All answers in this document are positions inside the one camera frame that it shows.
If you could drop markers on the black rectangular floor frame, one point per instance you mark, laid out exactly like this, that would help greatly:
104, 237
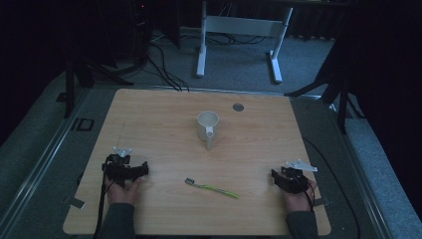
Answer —
84, 124

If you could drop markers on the round grey table grommet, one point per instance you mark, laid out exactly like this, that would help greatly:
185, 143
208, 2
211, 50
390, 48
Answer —
238, 107

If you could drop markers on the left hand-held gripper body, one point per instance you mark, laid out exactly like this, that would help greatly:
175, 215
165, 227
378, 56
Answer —
117, 169

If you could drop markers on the white cup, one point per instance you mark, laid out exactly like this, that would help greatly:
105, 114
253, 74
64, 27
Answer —
208, 126

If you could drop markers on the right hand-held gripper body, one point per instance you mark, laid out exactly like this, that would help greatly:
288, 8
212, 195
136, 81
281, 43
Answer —
296, 179

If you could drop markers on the black metal stand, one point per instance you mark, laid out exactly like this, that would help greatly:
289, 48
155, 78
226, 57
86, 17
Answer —
69, 89
341, 99

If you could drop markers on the grey tape piece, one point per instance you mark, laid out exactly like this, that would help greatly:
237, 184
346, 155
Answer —
77, 203
321, 201

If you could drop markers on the green toothbrush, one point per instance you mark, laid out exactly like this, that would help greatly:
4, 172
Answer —
212, 189

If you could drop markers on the white desk frame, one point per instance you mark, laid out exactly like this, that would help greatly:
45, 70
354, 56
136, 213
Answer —
244, 26

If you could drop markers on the person's left hand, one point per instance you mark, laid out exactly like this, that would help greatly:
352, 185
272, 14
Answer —
122, 194

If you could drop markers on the metal floor rail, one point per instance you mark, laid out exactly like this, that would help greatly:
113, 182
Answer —
43, 159

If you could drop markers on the person's right hand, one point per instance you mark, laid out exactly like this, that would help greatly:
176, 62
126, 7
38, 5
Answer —
298, 201

